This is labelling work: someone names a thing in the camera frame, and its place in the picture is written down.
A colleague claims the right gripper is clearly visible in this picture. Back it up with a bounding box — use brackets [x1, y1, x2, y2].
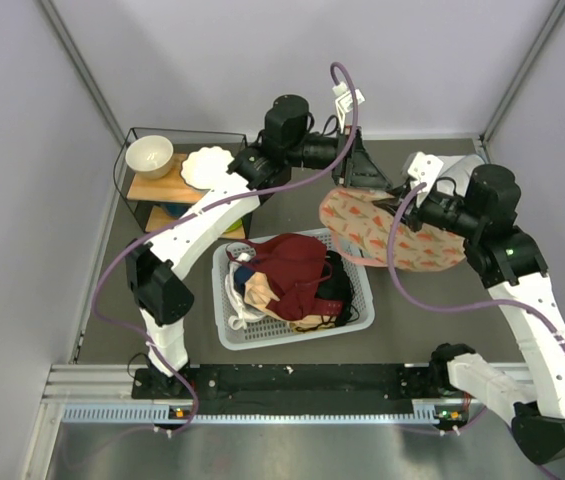
[374, 181, 482, 238]

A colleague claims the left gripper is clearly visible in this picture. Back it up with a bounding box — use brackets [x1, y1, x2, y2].
[285, 124, 391, 190]

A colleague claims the floral mesh laundry bag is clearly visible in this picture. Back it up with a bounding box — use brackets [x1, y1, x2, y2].
[318, 187, 467, 274]

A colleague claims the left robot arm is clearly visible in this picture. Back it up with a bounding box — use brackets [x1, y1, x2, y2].
[125, 95, 392, 397]

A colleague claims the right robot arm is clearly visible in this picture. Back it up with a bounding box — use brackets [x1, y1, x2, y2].
[374, 164, 565, 465]

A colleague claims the white round mesh laundry bag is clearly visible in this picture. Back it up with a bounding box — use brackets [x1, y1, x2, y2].
[440, 153, 486, 194]

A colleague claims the black bra in basket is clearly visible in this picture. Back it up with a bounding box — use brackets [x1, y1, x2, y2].
[291, 250, 360, 334]

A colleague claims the maroon bra in basket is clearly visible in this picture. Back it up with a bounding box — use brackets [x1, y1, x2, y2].
[227, 233, 341, 321]

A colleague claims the beige bra in basket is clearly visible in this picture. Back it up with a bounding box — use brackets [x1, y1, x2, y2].
[244, 272, 280, 320]

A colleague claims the white bra in basket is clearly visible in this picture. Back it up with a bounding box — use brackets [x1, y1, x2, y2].
[224, 260, 265, 331]

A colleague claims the lime green plate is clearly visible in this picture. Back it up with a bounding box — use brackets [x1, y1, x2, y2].
[225, 219, 243, 234]

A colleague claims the white scalloped bowl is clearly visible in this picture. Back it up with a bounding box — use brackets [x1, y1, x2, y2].
[181, 146, 234, 190]

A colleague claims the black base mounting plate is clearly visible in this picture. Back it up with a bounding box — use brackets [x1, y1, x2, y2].
[131, 362, 488, 404]

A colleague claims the white plastic basket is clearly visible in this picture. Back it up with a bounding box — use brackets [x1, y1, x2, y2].
[212, 229, 375, 351]

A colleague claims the dark teal bowl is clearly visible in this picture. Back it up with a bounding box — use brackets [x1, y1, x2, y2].
[160, 203, 195, 220]

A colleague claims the cream ceramic bowl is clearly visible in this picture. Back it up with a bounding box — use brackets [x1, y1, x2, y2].
[125, 135, 174, 180]

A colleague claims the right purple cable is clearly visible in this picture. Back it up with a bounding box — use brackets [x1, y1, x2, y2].
[386, 182, 565, 480]

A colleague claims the purple cable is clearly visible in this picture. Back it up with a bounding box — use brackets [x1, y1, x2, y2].
[90, 61, 362, 435]
[386, 182, 565, 480]

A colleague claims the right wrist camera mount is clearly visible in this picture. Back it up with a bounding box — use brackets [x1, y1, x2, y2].
[403, 152, 444, 192]

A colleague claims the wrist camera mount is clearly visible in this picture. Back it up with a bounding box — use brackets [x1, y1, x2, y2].
[332, 82, 365, 123]
[403, 152, 444, 192]

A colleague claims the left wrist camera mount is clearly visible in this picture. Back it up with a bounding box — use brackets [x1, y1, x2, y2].
[332, 82, 365, 123]

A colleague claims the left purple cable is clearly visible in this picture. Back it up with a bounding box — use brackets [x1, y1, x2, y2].
[90, 61, 362, 435]

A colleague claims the black wire wooden shelf rack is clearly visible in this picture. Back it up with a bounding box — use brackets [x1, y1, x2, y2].
[113, 127, 247, 233]

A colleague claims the white slotted cable duct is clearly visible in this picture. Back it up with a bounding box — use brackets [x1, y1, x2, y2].
[60, 399, 463, 425]

